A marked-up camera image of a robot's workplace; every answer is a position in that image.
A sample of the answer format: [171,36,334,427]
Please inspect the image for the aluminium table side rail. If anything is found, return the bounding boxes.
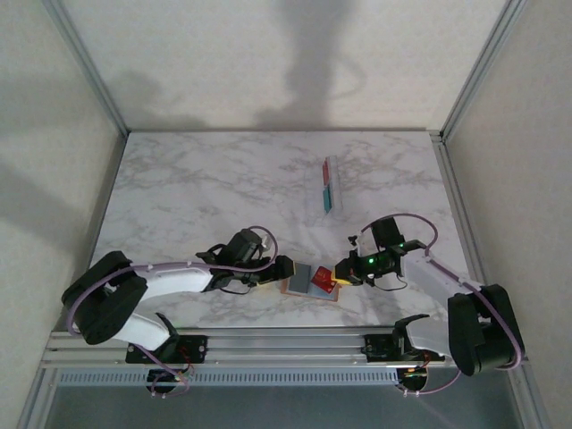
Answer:
[430,131,498,330]
[66,131,130,332]

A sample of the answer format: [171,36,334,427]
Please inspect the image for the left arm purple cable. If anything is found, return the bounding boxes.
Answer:
[66,225,282,399]

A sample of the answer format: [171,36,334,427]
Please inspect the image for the aluminium frame leg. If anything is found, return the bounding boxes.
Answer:
[507,366,553,429]
[17,368,59,429]

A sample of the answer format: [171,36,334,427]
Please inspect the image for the aluminium frame post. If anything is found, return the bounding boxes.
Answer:
[42,0,131,138]
[440,0,527,139]

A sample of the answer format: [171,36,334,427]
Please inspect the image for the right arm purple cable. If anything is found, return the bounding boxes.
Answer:
[359,213,527,397]

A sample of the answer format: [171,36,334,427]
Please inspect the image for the grey slotted cable duct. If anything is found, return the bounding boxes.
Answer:
[56,368,400,388]

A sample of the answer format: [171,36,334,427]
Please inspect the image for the aluminium frame cross rail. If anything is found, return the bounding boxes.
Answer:
[39,328,532,370]

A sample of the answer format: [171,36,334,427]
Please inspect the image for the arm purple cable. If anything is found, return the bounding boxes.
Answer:
[66,225,282,399]
[359,213,527,397]

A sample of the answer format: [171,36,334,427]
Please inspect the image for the pink leather card holder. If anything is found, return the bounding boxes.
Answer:
[280,262,341,301]

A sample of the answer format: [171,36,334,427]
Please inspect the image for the clear acrylic card stand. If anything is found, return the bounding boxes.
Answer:
[305,155,349,227]

